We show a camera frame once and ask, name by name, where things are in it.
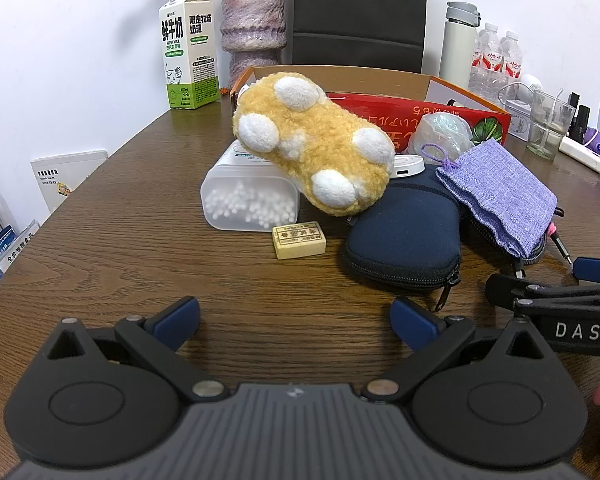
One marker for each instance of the small white round lid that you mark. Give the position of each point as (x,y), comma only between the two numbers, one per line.
(409,165)

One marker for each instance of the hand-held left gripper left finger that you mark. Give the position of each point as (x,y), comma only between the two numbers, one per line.
(177,321)

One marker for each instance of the black chair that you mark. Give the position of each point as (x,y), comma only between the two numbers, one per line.
(360,10)

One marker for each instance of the clear plastic bag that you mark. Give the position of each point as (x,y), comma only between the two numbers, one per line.
(440,130)

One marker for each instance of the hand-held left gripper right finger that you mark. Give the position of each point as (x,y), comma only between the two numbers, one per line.
(414,325)

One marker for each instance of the yellow plush toy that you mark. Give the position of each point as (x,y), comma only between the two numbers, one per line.
(320,130)

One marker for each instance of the clear drinking glass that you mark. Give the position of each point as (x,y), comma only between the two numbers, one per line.
(550,130)

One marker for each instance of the cream rectangular eraser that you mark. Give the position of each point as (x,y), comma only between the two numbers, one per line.
(299,241)

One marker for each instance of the small black bottle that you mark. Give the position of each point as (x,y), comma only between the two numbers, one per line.
(583,122)
(573,115)

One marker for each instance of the clear water bottle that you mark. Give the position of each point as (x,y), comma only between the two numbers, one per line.
(485,65)
(511,60)

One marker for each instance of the purple ceramic vase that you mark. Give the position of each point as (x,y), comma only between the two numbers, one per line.
(252,25)

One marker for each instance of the white green milk carton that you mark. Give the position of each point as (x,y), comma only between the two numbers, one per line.
(187,60)

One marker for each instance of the white straw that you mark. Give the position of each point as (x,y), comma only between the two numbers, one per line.
(555,110)

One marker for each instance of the white box with rabbit print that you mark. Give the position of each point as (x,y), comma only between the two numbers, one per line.
(519,117)

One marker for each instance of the white thermos bottle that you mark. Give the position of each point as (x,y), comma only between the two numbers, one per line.
(457,45)

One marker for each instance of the clear cotton swab box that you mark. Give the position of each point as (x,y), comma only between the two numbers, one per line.
(240,200)

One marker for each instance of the blue packets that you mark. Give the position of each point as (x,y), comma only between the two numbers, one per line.
(0,255)

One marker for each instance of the wooden desktop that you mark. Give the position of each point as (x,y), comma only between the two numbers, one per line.
(130,260)

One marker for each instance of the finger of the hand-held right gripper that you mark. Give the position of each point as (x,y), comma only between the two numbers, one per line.
(597,270)
(507,290)

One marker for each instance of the white power strip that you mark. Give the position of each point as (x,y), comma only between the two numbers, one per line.
(580,152)

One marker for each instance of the small white fan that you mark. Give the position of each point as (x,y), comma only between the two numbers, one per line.
(530,84)

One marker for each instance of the navy zip pouch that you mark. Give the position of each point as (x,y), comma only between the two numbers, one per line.
(405,230)

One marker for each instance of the red cardboard box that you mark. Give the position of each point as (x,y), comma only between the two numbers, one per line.
(430,110)

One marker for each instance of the white booklet at wall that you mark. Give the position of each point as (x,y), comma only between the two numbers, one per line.
(65,175)

